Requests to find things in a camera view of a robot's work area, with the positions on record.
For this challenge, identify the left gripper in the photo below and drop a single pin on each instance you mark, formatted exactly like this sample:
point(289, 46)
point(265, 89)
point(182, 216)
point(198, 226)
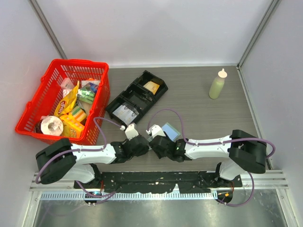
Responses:
point(143, 152)

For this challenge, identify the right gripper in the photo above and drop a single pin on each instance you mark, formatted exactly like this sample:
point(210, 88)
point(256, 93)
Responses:
point(160, 154)

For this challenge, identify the green leather card holder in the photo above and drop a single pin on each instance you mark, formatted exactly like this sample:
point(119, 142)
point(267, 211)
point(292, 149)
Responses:
point(171, 132)

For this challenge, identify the white credit card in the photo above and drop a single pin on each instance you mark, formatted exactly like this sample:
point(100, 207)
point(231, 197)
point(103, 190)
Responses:
point(128, 115)

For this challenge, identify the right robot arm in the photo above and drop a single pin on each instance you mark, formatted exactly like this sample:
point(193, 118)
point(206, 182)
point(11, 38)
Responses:
point(244, 152)

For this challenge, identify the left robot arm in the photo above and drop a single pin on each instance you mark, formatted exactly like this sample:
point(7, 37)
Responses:
point(64, 160)

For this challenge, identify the white card in tray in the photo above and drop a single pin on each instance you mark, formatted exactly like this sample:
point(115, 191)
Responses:
point(122, 113)

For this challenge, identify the tan card in tray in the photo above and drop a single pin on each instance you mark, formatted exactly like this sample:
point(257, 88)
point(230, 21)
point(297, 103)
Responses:
point(152, 86)

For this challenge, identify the black plastic organizer tray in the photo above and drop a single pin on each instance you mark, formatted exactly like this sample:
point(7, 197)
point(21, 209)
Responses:
point(138, 98)

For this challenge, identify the green yellow sponge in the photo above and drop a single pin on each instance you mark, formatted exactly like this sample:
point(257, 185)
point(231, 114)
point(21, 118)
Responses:
point(79, 114)

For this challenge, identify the yellow cracker box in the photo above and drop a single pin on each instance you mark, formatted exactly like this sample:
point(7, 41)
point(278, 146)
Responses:
point(71, 127)

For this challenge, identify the green sponge pack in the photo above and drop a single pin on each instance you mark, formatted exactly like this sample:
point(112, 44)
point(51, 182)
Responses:
point(86, 95)

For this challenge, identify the green squeeze bottle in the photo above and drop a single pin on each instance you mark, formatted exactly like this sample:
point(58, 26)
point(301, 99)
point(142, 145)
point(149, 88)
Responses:
point(217, 84)

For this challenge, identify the yellow snack bag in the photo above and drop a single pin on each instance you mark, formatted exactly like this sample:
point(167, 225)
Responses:
point(68, 102)

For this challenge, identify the toilet paper roll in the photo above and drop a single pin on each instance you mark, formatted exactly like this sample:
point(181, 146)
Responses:
point(52, 125)

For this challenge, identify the white small packet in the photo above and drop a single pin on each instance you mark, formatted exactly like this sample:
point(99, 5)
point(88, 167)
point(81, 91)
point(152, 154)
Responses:
point(67, 84)

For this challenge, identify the dark round can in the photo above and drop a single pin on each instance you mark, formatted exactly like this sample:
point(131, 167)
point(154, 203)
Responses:
point(37, 128)

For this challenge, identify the red plastic shopping basket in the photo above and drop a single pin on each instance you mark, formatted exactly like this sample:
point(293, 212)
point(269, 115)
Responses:
point(49, 94)

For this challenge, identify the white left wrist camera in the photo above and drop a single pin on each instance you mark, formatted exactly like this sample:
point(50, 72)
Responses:
point(131, 131)

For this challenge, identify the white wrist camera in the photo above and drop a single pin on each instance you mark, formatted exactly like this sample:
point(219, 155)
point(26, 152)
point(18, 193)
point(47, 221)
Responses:
point(131, 131)
point(155, 130)

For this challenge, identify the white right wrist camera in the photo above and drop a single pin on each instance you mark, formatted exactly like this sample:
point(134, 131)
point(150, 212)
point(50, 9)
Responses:
point(155, 130)

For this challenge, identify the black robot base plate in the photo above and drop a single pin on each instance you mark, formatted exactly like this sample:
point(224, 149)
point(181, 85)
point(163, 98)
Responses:
point(160, 182)

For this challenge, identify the aluminium front rail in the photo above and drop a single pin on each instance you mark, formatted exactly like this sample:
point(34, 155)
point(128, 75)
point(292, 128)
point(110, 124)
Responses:
point(69, 190)

